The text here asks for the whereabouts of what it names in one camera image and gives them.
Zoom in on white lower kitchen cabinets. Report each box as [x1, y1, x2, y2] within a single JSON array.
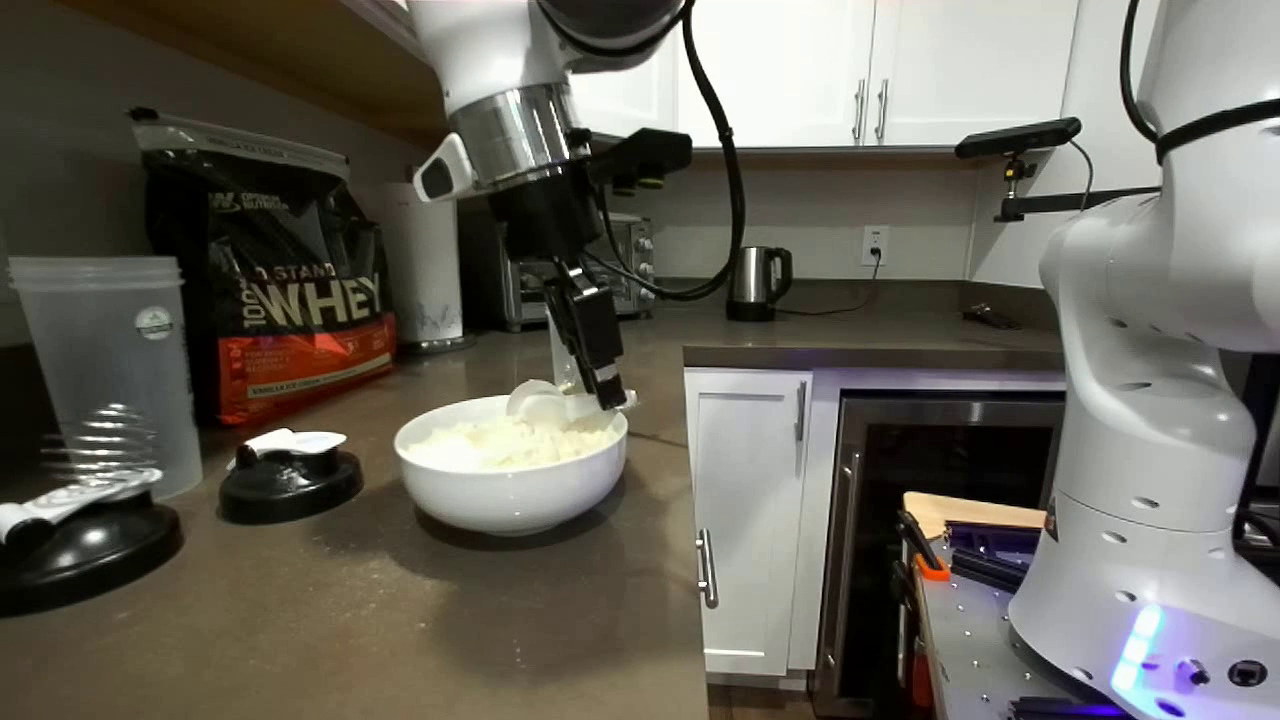
[[679, 370, 818, 686]]

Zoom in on white ceramic bowl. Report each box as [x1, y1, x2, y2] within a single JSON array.
[[390, 387, 633, 541]]

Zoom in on small black shaker lid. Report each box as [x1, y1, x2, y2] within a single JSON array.
[[217, 423, 369, 529]]

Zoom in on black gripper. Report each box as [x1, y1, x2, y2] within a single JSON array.
[[487, 169, 633, 417]]

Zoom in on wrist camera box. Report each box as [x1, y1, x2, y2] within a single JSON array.
[[584, 123, 694, 194]]

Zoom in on black red whey bag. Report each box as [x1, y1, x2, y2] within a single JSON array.
[[128, 103, 402, 433]]

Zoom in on white paper towel roll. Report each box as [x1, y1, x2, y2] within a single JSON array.
[[377, 179, 466, 351]]

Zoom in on small black counter object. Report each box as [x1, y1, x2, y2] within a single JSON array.
[[959, 295, 1024, 334]]

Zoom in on black camera on stand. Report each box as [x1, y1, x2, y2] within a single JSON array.
[[952, 112, 1169, 225]]

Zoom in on orange black clamp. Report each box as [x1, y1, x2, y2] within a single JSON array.
[[894, 511, 959, 588]]

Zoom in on robot mounting table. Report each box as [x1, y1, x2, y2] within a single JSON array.
[[912, 558, 1280, 720]]

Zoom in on steel electric kettle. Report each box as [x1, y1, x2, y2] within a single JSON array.
[[725, 239, 794, 323]]

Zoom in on silver cabinet door handle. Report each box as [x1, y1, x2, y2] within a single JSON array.
[[692, 529, 725, 611]]

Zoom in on light wooden board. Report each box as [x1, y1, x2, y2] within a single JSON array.
[[899, 488, 1052, 541]]

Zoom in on clear plastic scoop spoon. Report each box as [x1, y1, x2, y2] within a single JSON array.
[[505, 376, 640, 428]]

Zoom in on dark under-counter appliance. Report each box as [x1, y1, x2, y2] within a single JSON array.
[[811, 393, 1072, 712]]

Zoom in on tall clear shaker cup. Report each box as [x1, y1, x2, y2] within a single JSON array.
[[2, 253, 206, 504]]

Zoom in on large black shaker lid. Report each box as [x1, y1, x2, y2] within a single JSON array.
[[0, 463, 188, 619]]

